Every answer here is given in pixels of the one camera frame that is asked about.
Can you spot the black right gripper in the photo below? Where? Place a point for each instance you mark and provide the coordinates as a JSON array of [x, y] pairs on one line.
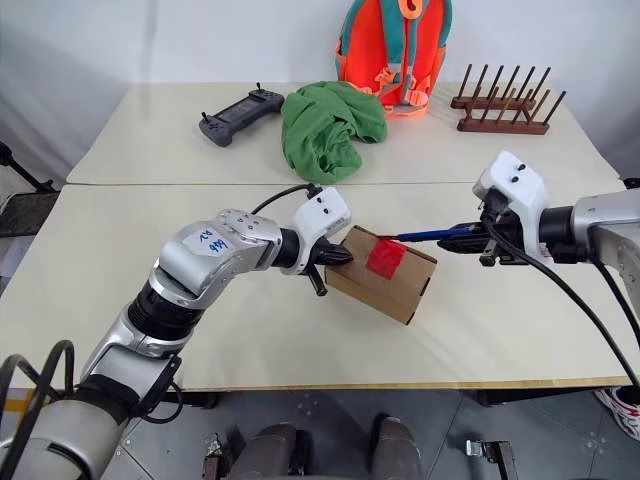
[[522, 231]]

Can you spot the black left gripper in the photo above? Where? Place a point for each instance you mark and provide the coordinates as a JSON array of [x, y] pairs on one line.
[[320, 255]]

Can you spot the blue pen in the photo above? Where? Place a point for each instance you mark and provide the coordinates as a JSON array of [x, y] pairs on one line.
[[430, 233]]

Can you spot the brown cardboard box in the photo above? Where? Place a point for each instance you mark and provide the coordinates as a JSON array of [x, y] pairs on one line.
[[395, 295]]

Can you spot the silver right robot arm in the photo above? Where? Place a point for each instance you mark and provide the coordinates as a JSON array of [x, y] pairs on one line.
[[600, 215]]

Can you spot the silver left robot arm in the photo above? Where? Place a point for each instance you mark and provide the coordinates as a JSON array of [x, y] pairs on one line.
[[210, 255]]

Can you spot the red tape patch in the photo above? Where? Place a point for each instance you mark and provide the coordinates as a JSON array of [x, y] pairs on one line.
[[384, 257]]

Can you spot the dark wooden peg rack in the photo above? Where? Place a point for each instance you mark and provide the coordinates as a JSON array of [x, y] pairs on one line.
[[492, 102], [505, 126]]

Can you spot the green crumpled cloth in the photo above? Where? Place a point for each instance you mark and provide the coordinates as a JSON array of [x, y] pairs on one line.
[[320, 130]]

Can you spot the black table leg bar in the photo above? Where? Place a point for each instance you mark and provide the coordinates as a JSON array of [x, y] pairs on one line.
[[535, 396], [197, 398]]

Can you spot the dark grey handheld controller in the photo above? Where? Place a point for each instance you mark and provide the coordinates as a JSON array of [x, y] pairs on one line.
[[240, 112]]

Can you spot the dark rounded shape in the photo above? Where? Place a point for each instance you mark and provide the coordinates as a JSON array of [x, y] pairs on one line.
[[272, 450], [397, 450]]

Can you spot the orange and teal backpack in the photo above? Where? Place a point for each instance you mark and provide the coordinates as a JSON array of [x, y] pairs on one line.
[[395, 45]]

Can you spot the white and red shoe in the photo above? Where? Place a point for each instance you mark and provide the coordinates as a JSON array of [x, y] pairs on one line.
[[625, 407]]

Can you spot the dark mesh mat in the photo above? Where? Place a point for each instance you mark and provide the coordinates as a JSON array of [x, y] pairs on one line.
[[25, 212]]

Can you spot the black stand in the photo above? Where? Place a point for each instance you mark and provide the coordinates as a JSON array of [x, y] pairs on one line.
[[22, 172]]

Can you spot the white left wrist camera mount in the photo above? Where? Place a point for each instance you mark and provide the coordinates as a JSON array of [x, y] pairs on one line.
[[322, 212]]

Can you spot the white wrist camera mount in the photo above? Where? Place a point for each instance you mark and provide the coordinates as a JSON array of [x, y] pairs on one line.
[[322, 212], [515, 180]]

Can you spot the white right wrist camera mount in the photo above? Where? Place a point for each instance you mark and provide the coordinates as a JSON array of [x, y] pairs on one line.
[[515, 180]]

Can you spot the metal caster bracket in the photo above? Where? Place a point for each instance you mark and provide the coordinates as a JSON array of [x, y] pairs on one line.
[[212, 455], [492, 455]]

